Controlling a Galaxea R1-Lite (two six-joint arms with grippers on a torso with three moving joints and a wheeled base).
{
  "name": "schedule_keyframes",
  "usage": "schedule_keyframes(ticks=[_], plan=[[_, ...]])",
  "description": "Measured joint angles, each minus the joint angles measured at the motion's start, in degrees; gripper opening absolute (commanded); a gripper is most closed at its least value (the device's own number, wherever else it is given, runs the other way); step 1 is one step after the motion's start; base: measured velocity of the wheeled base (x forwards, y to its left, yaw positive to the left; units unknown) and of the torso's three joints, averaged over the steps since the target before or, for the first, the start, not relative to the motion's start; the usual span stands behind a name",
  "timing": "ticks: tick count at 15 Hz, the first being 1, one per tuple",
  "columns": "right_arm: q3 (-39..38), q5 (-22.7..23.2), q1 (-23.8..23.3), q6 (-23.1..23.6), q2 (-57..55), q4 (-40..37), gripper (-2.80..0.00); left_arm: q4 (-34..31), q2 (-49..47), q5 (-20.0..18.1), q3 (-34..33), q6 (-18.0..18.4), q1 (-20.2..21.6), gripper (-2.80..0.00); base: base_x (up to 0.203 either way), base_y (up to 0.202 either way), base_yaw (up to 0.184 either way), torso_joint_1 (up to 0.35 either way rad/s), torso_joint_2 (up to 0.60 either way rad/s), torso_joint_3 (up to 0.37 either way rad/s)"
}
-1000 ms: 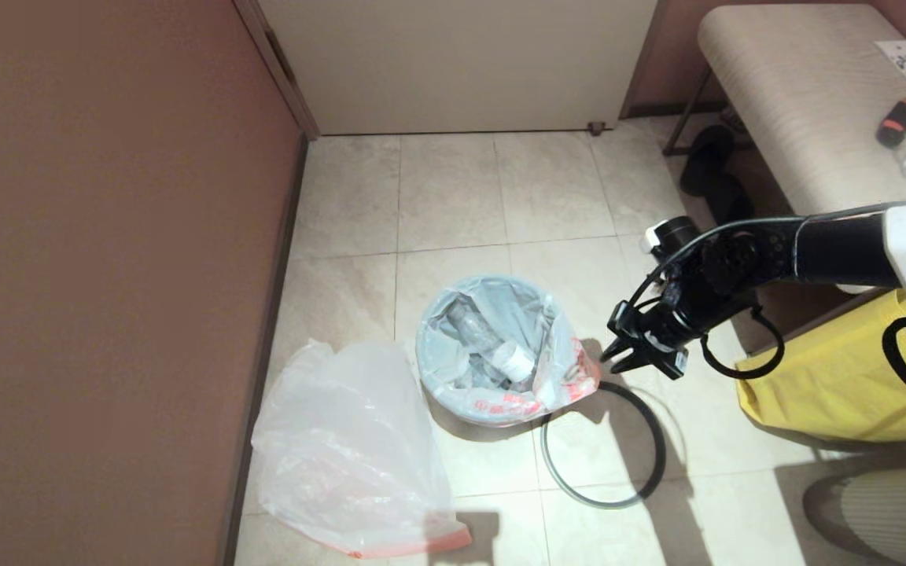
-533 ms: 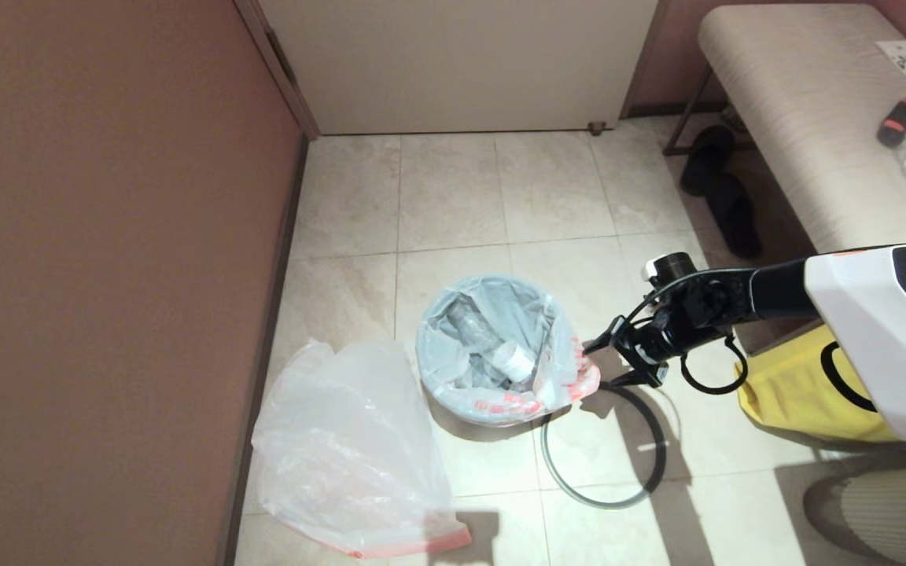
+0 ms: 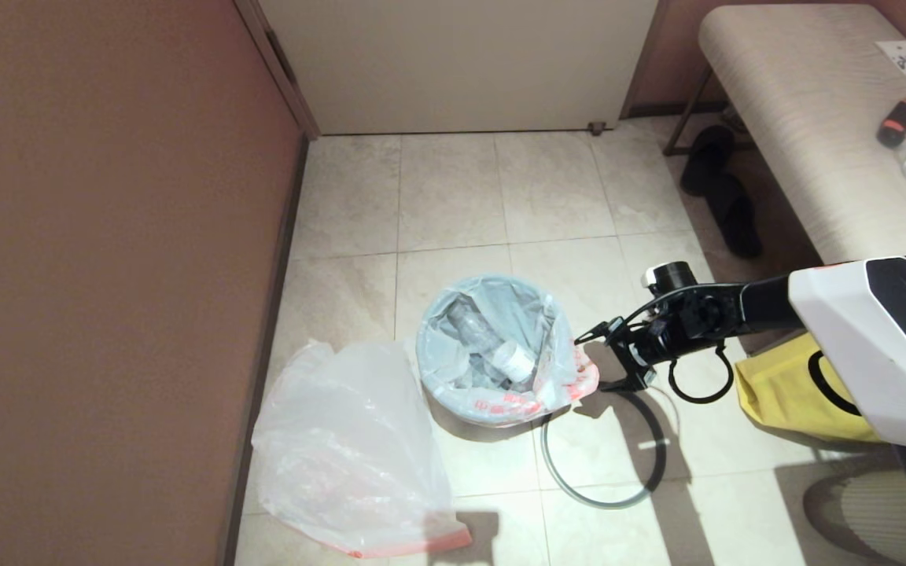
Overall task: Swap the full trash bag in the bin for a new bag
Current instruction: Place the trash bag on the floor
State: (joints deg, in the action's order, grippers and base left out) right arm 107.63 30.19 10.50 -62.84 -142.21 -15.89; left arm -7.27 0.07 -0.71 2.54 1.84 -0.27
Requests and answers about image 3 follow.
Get grey bin rim ring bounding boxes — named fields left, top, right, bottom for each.
left=540, top=384, right=668, bottom=510

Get spare white red plastic bag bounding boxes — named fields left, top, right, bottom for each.
left=415, top=273, right=602, bottom=428

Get yellow fabric bag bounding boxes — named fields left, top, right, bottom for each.
left=734, top=330, right=885, bottom=443

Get white and red plastic bag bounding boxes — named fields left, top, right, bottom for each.
left=252, top=339, right=473, bottom=562

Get clear plastic bottle white label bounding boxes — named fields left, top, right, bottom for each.
left=449, top=303, right=536, bottom=384

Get light wood bench metal legs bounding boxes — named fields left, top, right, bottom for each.
left=661, top=4, right=906, bottom=268

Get grey ribbed round stool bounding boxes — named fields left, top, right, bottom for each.
left=803, top=464, right=906, bottom=566

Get pale door panel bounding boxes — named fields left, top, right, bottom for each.
left=256, top=0, right=658, bottom=135

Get black and red marker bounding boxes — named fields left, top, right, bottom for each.
left=876, top=98, right=906, bottom=150

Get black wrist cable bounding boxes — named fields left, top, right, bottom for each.
left=668, top=344, right=735, bottom=405

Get black elbow cable loop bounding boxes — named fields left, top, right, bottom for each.
left=807, top=351, right=867, bottom=417

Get brown door frame post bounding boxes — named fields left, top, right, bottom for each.
left=233, top=0, right=321, bottom=141
left=618, top=0, right=668, bottom=119

